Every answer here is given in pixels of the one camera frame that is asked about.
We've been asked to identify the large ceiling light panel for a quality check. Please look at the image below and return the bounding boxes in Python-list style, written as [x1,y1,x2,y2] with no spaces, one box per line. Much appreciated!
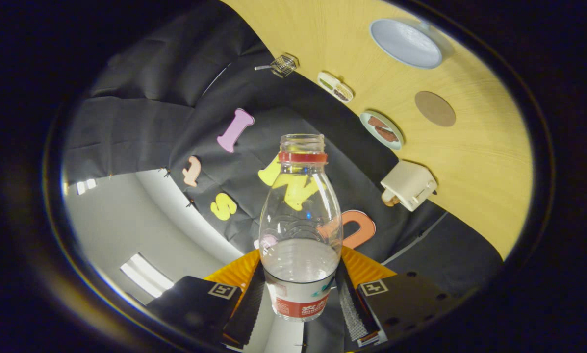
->
[120,253,175,298]

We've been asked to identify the wire mesh utensil holder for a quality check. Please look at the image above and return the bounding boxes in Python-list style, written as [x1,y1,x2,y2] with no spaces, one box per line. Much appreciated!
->
[270,53,300,78]

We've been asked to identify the white toaster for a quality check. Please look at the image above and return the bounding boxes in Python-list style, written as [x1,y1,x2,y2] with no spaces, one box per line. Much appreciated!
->
[381,160,438,212]

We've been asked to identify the clear plastic juice bottle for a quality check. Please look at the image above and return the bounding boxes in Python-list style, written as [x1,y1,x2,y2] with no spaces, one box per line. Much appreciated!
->
[258,133,344,323]

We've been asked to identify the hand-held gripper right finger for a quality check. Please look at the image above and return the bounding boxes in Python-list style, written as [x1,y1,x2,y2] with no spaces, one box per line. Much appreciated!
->
[336,245,463,349]

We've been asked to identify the white cup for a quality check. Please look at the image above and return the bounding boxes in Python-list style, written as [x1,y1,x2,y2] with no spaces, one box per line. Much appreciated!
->
[369,18,455,69]

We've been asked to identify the white divided tray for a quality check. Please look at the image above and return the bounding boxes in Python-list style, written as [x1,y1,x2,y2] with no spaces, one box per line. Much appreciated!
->
[317,72,354,103]

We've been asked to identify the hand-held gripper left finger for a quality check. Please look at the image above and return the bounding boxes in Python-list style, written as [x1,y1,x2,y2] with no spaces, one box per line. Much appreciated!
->
[146,249,265,350]

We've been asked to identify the pale green plate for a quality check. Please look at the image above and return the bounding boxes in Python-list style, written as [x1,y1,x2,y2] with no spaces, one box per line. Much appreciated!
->
[359,110,404,151]

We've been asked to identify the round brown coaster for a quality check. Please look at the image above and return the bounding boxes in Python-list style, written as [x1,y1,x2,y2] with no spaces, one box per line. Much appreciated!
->
[415,91,457,127]

